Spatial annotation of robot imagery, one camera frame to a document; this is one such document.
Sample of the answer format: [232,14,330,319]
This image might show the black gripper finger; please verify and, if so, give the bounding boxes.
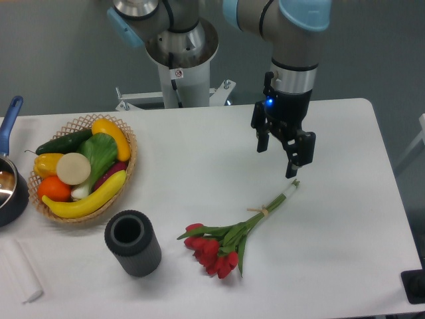
[282,130,316,179]
[251,102,271,153]

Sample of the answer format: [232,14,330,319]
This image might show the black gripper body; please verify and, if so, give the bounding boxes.
[259,71,311,143]

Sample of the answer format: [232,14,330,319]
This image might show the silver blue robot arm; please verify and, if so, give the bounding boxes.
[107,1,331,178]

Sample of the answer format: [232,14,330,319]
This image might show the white furniture right edge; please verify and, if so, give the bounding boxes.
[393,114,424,177]

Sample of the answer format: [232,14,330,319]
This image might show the red tulip bouquet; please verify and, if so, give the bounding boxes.
[177,179,300,279]

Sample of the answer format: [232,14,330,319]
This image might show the purple eggplant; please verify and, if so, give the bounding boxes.
[92,161,128,191]

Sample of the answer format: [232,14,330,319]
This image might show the yellow squash top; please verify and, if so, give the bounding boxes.
[92,118,131,161]

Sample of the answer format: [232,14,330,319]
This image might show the green bok choy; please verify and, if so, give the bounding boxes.
[71,133,118,201]

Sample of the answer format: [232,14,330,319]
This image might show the dark grey ribbed vase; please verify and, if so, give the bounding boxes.
[104,210,162,277]

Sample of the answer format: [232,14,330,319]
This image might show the black device table corner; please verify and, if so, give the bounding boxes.
[401,269,424,304]

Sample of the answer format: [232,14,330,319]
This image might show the woven wicker basket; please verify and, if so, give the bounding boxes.
[28,114,137,223]

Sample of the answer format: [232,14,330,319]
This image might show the green cucumber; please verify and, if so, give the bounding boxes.
[25,129,92,156]

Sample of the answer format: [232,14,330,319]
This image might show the beige round disc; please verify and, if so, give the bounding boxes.
[56,153,91,185]

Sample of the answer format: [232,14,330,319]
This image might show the long yellow squash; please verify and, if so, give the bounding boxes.
[42,170,127,219]

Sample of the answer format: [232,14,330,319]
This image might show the orange fruit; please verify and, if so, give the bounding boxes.
[37,176,71,202]

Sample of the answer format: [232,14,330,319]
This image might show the yellow bell pepper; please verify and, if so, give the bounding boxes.
[33,153,64,179]

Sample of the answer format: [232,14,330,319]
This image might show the white folded cloth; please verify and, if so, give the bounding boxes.
[1,239,44,304]

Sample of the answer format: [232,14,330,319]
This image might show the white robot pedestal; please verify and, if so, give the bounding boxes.
[116,18,236,111]

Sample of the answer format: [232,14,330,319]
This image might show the black pot blue handle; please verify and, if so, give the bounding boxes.
[1,96,29,227]

